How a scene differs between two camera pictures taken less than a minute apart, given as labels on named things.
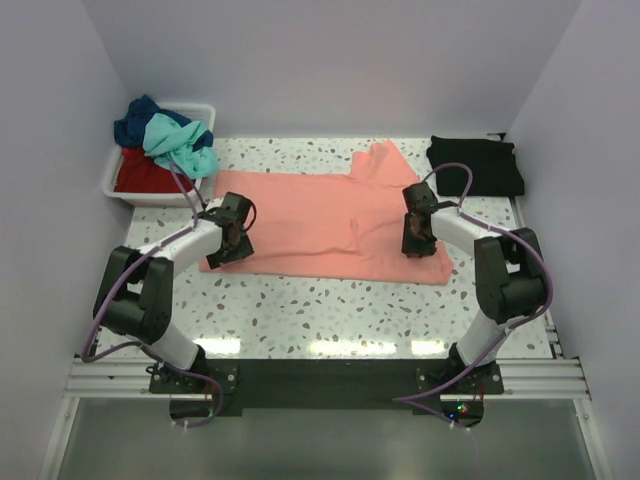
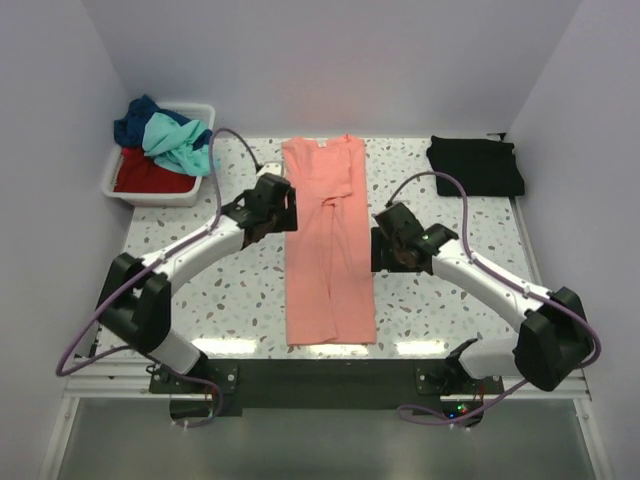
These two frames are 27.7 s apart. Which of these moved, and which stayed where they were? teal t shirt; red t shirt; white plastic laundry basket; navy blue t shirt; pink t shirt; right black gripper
Moved: right black gripper; pink t shirt
Stayed: white plastic laundry basket; navy blue t shirt; teal t shirt; red t shirt
